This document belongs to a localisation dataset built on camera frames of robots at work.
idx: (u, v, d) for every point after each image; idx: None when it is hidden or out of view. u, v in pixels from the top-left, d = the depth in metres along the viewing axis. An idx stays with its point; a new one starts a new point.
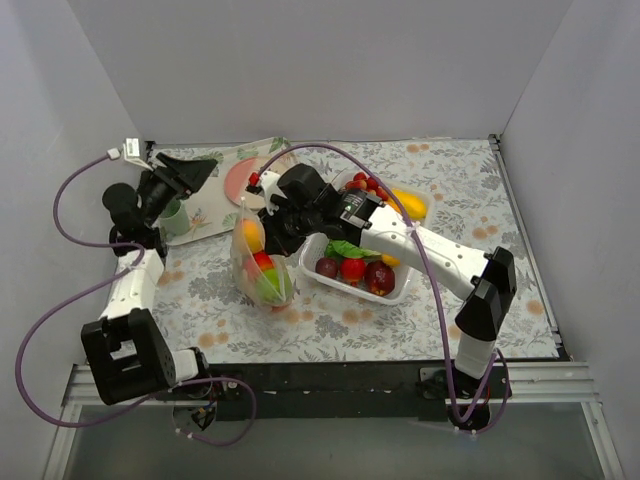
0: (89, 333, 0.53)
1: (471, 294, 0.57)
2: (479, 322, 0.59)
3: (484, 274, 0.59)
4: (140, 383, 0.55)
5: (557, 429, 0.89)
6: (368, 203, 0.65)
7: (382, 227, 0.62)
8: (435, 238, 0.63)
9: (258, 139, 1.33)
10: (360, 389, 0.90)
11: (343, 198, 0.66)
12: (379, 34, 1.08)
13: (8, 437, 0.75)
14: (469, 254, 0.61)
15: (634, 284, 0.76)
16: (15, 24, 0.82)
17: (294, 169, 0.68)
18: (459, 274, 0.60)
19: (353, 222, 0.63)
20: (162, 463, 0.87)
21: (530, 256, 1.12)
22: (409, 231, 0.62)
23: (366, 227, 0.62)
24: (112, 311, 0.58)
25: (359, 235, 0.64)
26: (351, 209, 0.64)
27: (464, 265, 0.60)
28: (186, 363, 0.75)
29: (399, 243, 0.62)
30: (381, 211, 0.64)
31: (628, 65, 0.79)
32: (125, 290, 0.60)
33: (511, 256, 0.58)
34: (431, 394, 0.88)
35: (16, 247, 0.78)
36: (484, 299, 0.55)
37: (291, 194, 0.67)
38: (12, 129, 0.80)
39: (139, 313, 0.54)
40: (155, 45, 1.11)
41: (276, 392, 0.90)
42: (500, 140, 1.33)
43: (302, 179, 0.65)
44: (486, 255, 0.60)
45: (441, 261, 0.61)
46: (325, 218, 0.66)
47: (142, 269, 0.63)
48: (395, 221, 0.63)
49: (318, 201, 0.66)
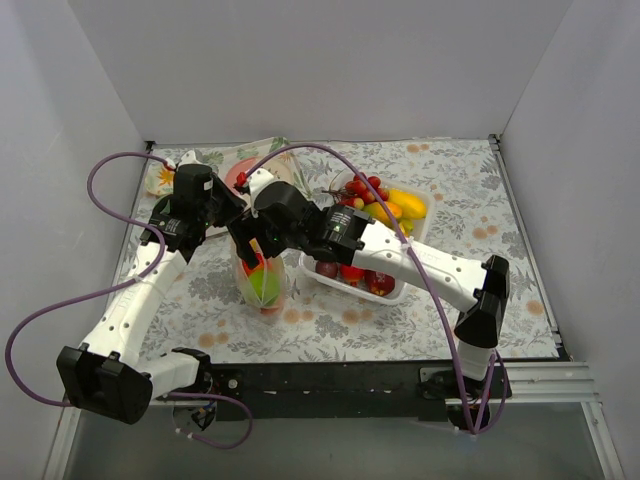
0: (66, 361, 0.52)
1: (475, 306, 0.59)
2: (482, 331, 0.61)
3: (485, 285, 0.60)
4: (106, 411, 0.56)
5: (557, 429, 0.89)
6: (356, 220, 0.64)
7: (375, 246, 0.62)
8: (431, 253, 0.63)
9: (258, 139, 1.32)
10: (360, 389, 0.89)
11: (329, 217, 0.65)
12: (379, 34, 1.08)
13: (8, 436, 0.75)
14: (467, 266, 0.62)
15: (634, 285, 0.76)
16: (15, 25, 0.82)
17: (273, 189, 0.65)
18: (460, 288, 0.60)
19: (343, 242, 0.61)
20: (162, 463, 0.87)
21: (530, 256, 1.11)
22: (404, 248, 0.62)
23: (359, 248, 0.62)
24: (94, 342, 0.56)
25: (349, 255, 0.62)
26: (339, 230, 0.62)
27: (464, 277, 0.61)
28: (185, 373, 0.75)
29: (396, 261, 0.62)
30: (373, 228, 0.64)
31: (629, 66, 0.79)
32: (117, 316, 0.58)
33: (507, 262, 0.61)
34: (432, 394, 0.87)
35: (16, 247, 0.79)
36: (489, 311, 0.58)
37: (272, 216, 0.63)
38: (13, 129, 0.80)
39: (115, 362, 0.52)
40: (155, 45, 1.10)
41: (276, 392, 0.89)
42: (500, 140, 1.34)
43: (282, 200, 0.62)
44: (483, 265, 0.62)
45: (440, 276, 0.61)
46: (311, 240, 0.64)
47: (148, 284, 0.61)
48: (388, 238, 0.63)
49: (302, 221, 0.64)
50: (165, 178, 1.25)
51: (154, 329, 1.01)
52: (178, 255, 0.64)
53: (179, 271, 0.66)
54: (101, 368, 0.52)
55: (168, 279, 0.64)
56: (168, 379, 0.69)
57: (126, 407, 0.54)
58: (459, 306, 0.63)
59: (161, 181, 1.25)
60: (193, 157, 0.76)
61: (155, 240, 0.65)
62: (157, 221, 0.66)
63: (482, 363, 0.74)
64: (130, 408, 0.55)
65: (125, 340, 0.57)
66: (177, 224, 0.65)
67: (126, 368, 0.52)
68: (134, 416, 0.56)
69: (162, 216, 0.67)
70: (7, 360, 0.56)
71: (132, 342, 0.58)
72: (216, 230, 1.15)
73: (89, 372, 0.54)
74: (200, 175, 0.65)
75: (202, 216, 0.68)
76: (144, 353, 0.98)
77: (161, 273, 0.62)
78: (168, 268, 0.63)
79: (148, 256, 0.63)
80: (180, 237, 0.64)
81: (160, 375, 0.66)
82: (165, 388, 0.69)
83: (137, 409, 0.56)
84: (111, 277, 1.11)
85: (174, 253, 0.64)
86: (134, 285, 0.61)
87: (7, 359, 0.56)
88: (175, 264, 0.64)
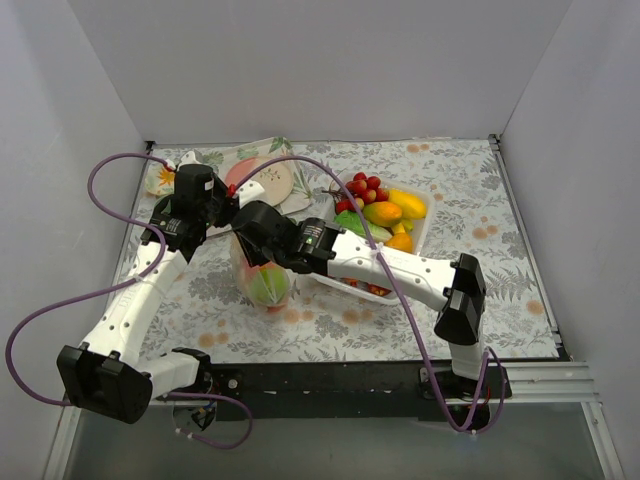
0: (66, 360, 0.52)
1: (446, 306, 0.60)
2: (457, 329, 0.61)
3: (454, 284, 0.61)
4: (106, 411, 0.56)
5: (557, 429, 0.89)
6: (327, 232, 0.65)
7: (347, 254, 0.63)
8: (400, 257, 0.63)
9: (258, 139, 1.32)
10: (360, 389, 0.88)
11: (302, 230, 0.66)
12: (379, 35, 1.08)
13: (8, 437, 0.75)
14: (436, 266, 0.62)
15: (634, 285, 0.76)
16: (15, 25, 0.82)
17: (249, 208, 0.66)
18: (430, 288, 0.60)
19: (316, 254, 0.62)
20: (162, 463, 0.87)
21: (530, 256, 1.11)
22: (374, 254, 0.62)
23: (330, 257, 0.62)
24: (94, 342, 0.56)
25: (324, 266, 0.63)
26: (312, 242, 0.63)
27: (433, 277, 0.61)
28: (185, 373, 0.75)
29: (366, 267, 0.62)
30: (343, 236, 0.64)
31: (629, 66, 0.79)
32: (118, 316, 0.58)
33: (476, 260, 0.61)
34: (432, 395, 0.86)
35: (16, 247, 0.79)
36: (459, 310, 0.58)
37: (248, 235, 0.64)
38: (12, 129, 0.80)
39: (115, 362, 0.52)
40: (155, 45, 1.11)
41: (276, 392, 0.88)
42: (500, 140, 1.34)
43: (256, 218, 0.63)
44: (452, 265, 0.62)
45: (410, 278, 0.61)
46: (287, 254, 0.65)
47: (148, 284, 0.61)
48: (358, 245, 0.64)
49: (277, 237, 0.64)
50: (165, 178, 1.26)
51: (154, 329, 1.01)
52: (178, 255, 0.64)
53: (179, 271, 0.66)
54: (101, 368, 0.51)
55: (168, 279, 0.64)
56: (168, 378, 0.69)
57: (125, 406, 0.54)
58: (434, 306, 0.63)
59: (161, 181, 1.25)
60: (193, 157, 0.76)
61: (156, 240, 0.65)
62: (158, 221, 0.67)
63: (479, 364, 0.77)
64: (129, 407, 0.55)
65: (125, 340, 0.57)
66: (178, 223, 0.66)
67: (126, 368, 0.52)
68: (134, 416, 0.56)
69: (163, 217, 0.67)
70: (9, 360, 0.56)
71: (132, 342, 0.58)
72: (216, 230, 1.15)
73: (89, 371, 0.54)
74: (200, 176, 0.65)
75: (203, 216, 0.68)
76: (144, 353, 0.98)
77: (162, 272, 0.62)
78: (168, 268, 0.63)
79: (148, 256, 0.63)
80: (181, 236, 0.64)
81: (161, 375, 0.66)
82: (167, 386, 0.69)
83: (137, 408, 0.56)
84: (111, 276, 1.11)
85: (174, 253, 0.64)
86: (134, 284, 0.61)
87: (8, 359, 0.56)
88: (176, 264, 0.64)
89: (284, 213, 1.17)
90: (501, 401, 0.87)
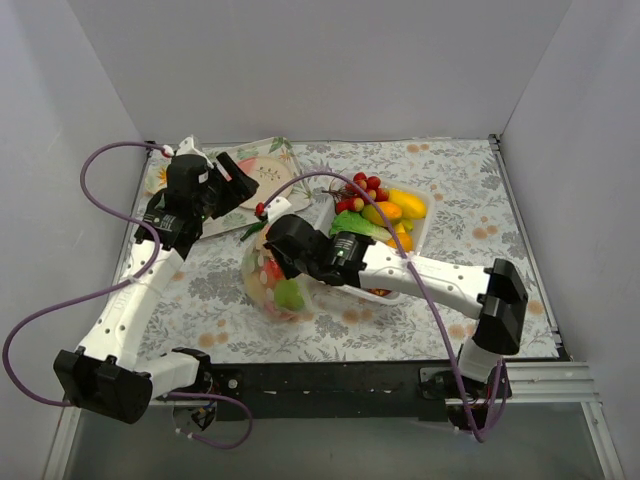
0: (62, 366, 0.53)
1: (480, 312, 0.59)
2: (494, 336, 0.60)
3: (489, 290, 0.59)
4: (105, 412, 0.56)
5: (557, 429, 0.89)
6: (359, 244, 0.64)
7: (377, 265, 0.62)
8: (432, 264, 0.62)
9: (258, 139, 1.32)
10: (360, 389, 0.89)
11: (334, 241, 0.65)
12: (379, 35, 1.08)
13: (8, 437, 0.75)
14: (470, 273, 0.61)
15: (634, 285, 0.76)
16: (16, 26, 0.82)
17: (282, 219, 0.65)
18: (463, 295, 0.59)
19: (348, 267, 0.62)
20: (162, 463, 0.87)
21: (530, 256, 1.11)
22: (404, 263, 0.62)
23: (360, 268, 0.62)
24: (91, 345, 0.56)
25: (356, 279, 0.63)
26: (344, 254, 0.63)
27: (467, 285, 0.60)
28: (185, 372, 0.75)
29: (397, 276, 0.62)
30: (374, 247, 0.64)
31: (629, 66, 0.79)
32: (113, 319, 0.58)
33: (512, 266, 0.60)
34: (432, 395, 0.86)
35: (16, 247, 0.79)
36: (495, 316, 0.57)
37: (282, 247, 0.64)
38: (13, 129, 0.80)
39: (111, 367, 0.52)
40: (155, 45, 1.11)
41: (276, 392, 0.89)
42: (500, 140, 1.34)
43: (292, 232, 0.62)
44: (485, 270, 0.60)
45: (442, 285, 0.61)
46: (320, 266, 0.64)
47: (143, 285, 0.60)
48: (389, 255, 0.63)
49: (310, 249, 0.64)
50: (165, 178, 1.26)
51: (154, 329, 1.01)
52: (173, 253, 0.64)
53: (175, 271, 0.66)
54: (97, 374, 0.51)
55: (164, 279, 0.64)
56: (168, 378, 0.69)
57: (124, 407, 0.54)
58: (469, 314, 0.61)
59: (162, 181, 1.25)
60: (187, 142, 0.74)
61: (150, 239, 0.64)
62: (153, 218, 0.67)
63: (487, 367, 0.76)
64: (128, 409, 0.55)
65: (122, 343, 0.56)
66: (174, 221, 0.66)
67: (122, 371, 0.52)
68: (133, 416, 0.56)
69: (159, 214, 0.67)
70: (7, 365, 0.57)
71: (128, 345, 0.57)
72: (216, 230, 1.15)
73: (87, 375, 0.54)
74: (194, 170, 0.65)
75: (199, 209, 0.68)
76: (144, 353, 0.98)
77: (157, 273, 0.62)
78: (163, 268, 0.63)
79: (143, 256, 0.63)
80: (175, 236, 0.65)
81: (161, 375, 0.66)
82: (168, 384, 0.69)
83: (136, 409, 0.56)
84: (111, 276, 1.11)
85: (169, 252, 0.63)
86: (129, 286, 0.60)
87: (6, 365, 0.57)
88: (171, 263, 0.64)
89: None
90: (504, 401, 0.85)
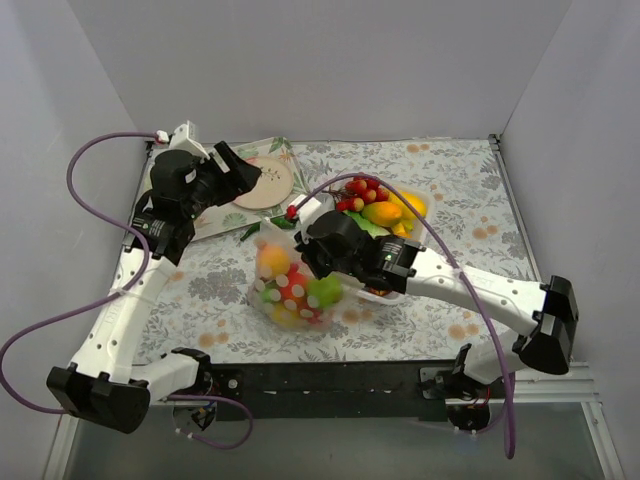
0: (55, 383, 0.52)
1: (535, 331, 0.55)
2: (546, 357, 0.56)
3: (545, 308, 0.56)
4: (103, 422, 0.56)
5: (558, 429, 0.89)
6: (407, 249, 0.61)
7: (427, 272, 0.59)
8: (484, 276, 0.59)
9: (258, 139, 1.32)
10: (360, 389, 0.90)
11: (381, 245, 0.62)
12: (379, 35, 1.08)
13: (8, 437, 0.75)
14: (525, 288, 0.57)
15: (634, 285, 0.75)
16: (16, 25, 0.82)
17: (329, 216, 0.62)
18: (517, 311, 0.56)
19: (396, 271, 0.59)
20: (162, 463, 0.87)
21: (530, 256, 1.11)
22: (456, 273, 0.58)
23: (410, 275, 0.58)
24: (83, 361, 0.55)
25: (403, 284, 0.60)
26: (392, 259, 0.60)
27: (522, 300, 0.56)
28: (185, 374, 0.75)
29: (447, 286, 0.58)
30: (423, 254, 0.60)
31: (630, 66, 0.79)
32: (105, 334, 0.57)
33: (570, 283, 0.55)
34: (432, 394, 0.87)
35: (16, 247, 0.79)
36: (551, 337, 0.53)
37: (327, 245, 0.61)
38: (13, 129, 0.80)
39: (105, 384, 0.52)
40: (155, 45, 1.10)
41: (276, 392, 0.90)
42: (500, 140, 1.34)
43: (341, 231, 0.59)
44: (542, 286, 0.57)
45: (495, 299, 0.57)
46: (366, 269, 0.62)
47: (134, 297, 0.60)
48: (439, 263, 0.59)
49: (357, 250, 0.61)
50: None
51: (154, 329, 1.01)
52: (164, 260, 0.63)
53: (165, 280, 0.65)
54: (91, 391, 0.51)
55: (154, 288, 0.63)
56: (168, 381, 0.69)
57: (120, 420, 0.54)
58: (522, 331, 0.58)
59: None
60: (181, 132, 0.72)
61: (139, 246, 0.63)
62: (142, 223, 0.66)
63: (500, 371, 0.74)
64: (125, 423, 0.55)
65: (114, 359, 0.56)
66: (164, 222, 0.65)
67: (116, 388, 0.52)
68: (131, 426, 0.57)
69: (146, 219, 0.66)
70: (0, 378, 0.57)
71: (121, 359, 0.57)
72: (216, 230, 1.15)
73: (82, 391, 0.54)
74: (179, 170, 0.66)
75: (189, 209, 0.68)
76: (144, 353, 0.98)
77: (147, 283, 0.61)
78: (154, 277, 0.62)
79: (133, 266, 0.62)
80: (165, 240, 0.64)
81: (160, 379, 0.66)
82: (168, 386, 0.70)
83: (133, 419, 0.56)
84: (110, 276, 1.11)
85: (160, 259, 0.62)
86: (119, 298, 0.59)
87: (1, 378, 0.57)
88: (162, 271, 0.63)
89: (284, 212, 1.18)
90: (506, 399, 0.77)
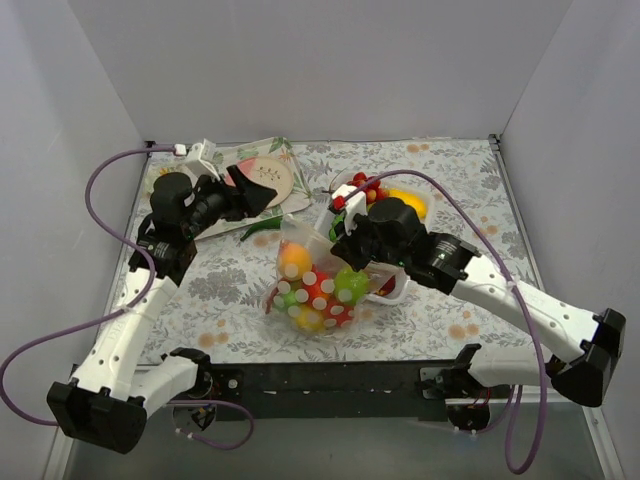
0: (54, 398, 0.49)
1: (578, 361, 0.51)
2: (584, 389, 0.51)
3: (594, 340, 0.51)
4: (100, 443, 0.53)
5: (558, 429, 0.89)
6: (462, 251, 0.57)
7: (479, 279, 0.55)
8: (537, 294, 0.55)
9: (258, 139, 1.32)
10: (360, 388, 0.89)
11: (437, 240, 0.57)
12: (379, 34, 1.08)
13: (8, 437, 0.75)
14: (576, 315, 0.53)
15: (634, 285, 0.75)
16: (16, 25, 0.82)
17: (390, 202, 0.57)
18: (565, 338, 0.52)
19: (448, 272, 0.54)
20: (161, 463, 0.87)
21: (530, 256, 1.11)
22: (509, 286, 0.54)
23: (461, 278, 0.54)
24: (84, 377, 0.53)
25: (450, 285, 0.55)
26: (446, 258, 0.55)
27: (572, 327, 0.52)
28: (183, 377, 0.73)
29: (497, 297, 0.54)
30: (479, 259, 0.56)
31: (630, 66, 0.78)
32: (107, 350, 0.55)
33: (626, 321, 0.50)
34: (431, 394, 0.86)
35: (16, 246, 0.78)
36: (596, 371, 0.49)
37: (382, 230, 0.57)
38: (13, 128, 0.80)
39: (106, 399, 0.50)
40: (155, 45, 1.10)
41: (276, 392, 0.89)
42: (500, 140, 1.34)
43: (400, 219, 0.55)
44: (595, 317, 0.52)
45: (544, 320, 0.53)
46: (415, 262, 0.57)
47: (137, 314, 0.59)
48: (493, 272, 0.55)
49: (411, 242, 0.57)
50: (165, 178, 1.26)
51: (154, 329, 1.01)
52: (167, 281, 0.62)
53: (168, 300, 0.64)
54: (92, 406, 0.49)
55: (156, 307, 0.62)
56: (163, 394, 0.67)
57: (118, 439, 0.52)
58: (564, 357, 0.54)
59: None
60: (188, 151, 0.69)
61: (144, 266, 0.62)
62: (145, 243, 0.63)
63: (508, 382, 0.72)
64: (122, 443, 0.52)
65: (115, 375, 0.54)
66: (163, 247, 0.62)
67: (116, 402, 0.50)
68: (129, 446, 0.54)
69: (150, 240, 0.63)
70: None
71: (122, 377, 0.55)
72: (216, 230, 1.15)
73: (81, 407, 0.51)
74: (181, 196, 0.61)
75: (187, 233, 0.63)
76: (144, 353, 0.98)
77: (150, 302, 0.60)
78: (157, 296, 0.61)
79: (137, 284, 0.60)
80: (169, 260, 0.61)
81: (157, 392, 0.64)
82: (163, 397, 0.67)
83: (131, 439, 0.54)
84: (110, 277, 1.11)
85: (163, 279, 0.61)
86: (123, 315, 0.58)
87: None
88: (165, 291, 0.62)
89: (284, 212, 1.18)
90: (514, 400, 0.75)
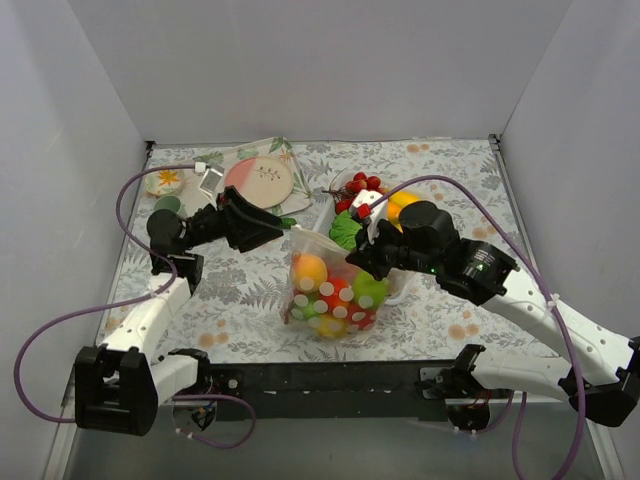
0: (82, 361, 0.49)
1: (612, 387, 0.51)
2: (609, 412, 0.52)
3: (630, 367, 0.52)
4: (116, 424, 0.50)
5: (558, 429, 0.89)
6: (499, 261, 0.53)
7: (518, 294, 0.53)
8: (575, 315, 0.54)
9: (258, 139, 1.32)
10: (360, 389, 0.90)
11: (471, 250, 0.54)
12: (379, 35, 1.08)
13: (8, 438, 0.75)
14: (612, 341, 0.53)
15: (634, 285, 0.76)
16: (16, 25, 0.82)
17: (424, 208, 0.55)
18: (602, 363, 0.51)
19: (486, 285, 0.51)
20: (162, 463, 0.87)
21: (530, 256, 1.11)
22: (549, 305, 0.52)
23: (500, 293, 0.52)
24: (113, 340, 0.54)
25: (486, 296, 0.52)
26: (485, 269, 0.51)
27: (608, 352, 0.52)
28: (185, 374, 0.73)
29: (535, 315, 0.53)
30: (516, 274, 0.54)
31: (630, 66, 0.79)
32: (135, 321, 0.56)
33: None
34: (431, 394, 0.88)
35: (16, 246, 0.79)
36: (631, 399, 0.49)
37: (415, 237, 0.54)
38: (13, 128, 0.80)
39: (134, 356, 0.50)
40: (155, 45, 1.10)
41: (276, 392, 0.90)
42: (500, 140, 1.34)
43: (435, 225, 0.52)
44: (630, 344, 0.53)
45: (581, 344, 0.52)
46: (449, 272, 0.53)
47: (163, 299, 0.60)
48: (531, 289, 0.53)
49: (445, 249, 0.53)
50: (165, 178, 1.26)
51: None
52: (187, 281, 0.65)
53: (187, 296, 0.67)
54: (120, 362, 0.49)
55: (178, 300, 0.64)
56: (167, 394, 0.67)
57: (140, 409, 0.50)
58: (589, 379, 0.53)
59: (161, 181, 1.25)
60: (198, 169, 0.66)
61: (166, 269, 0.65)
62: None
63: (511, 386, 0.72)
64: (140, 416, 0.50)
65: (143, 339, 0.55)
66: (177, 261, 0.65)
67: (143, 361, 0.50)
68: (145, 427, 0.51)
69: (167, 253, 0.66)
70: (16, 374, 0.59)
71: (147, 347, 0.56)
72: None
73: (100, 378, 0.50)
74: (174, 237, 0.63)
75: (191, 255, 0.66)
76: None
77: (173, 292, 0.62)
78: (180, 288, 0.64)
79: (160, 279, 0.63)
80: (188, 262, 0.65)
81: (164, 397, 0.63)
82: (165, 398, 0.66)
83: (146, 419, 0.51)
84: (111, 278, 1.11)
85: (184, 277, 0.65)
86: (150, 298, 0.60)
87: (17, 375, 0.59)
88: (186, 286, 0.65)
89: (284, 212, 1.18)
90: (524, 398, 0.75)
